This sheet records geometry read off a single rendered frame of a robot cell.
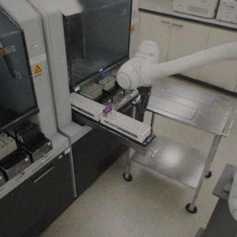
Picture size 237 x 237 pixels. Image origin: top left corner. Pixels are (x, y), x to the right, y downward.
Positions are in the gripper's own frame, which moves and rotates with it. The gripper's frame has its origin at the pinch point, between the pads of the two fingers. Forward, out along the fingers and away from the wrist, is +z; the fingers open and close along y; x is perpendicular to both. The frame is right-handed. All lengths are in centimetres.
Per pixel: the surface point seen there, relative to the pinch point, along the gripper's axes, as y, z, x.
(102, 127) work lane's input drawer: 6.9, 14.9, -22.0
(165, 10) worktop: -227, 5, -105
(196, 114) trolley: -39.6, 13.0, 18.3
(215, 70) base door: -228, 65, -21
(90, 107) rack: 1.9, 8.7, -35.0
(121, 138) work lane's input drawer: 6.8, 15.9, -7.5
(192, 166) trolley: -49, 67, 24
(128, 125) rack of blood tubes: 1.2, 9.0, -6.7
